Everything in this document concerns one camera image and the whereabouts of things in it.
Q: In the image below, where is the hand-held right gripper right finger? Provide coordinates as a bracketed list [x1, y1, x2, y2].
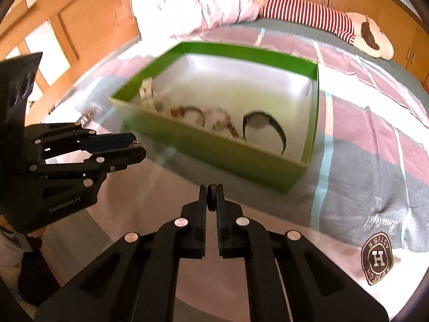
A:
[214, 184, 386, 322]

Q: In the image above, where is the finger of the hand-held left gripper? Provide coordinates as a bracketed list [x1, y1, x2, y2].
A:
[28, 146, 147, 189]
[25, 123, 139, 153]

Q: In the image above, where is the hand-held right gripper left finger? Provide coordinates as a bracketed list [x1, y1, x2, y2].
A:
[34, 184, 208, 322]

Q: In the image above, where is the black ring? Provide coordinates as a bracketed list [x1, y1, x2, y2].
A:
[207, 184, 218, 213]

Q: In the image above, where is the green cardboard box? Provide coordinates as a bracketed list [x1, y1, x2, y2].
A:
[109, 41, 320, 195]

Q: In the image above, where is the brown wooden bead bracelet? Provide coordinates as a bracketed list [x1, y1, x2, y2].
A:
[169, 105, 206, 128]

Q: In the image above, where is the red and white bead bracelet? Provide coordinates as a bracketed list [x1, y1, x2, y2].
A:
[204, 107, 242, 139]

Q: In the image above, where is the person's left forearm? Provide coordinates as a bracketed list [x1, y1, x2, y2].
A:
[0, 227, 38, 276]

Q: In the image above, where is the wooden bed headboard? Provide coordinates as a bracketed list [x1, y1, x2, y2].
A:
[0, 0, 143, 121]

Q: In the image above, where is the black bangle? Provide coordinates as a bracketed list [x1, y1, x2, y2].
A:
[243, 110, 288, 153]

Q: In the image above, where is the plaid bedsheet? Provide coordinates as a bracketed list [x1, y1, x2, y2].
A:
[28, 27, 429, 322]

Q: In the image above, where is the pink pillow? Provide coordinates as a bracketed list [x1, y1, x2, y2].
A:
[130, 0, 261, 40]

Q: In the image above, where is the green mattress cover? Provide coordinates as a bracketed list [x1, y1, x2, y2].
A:
[174, 17, 429, 95]

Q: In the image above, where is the striped plush toy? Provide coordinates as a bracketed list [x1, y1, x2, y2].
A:
[257, 0, 395, 61]

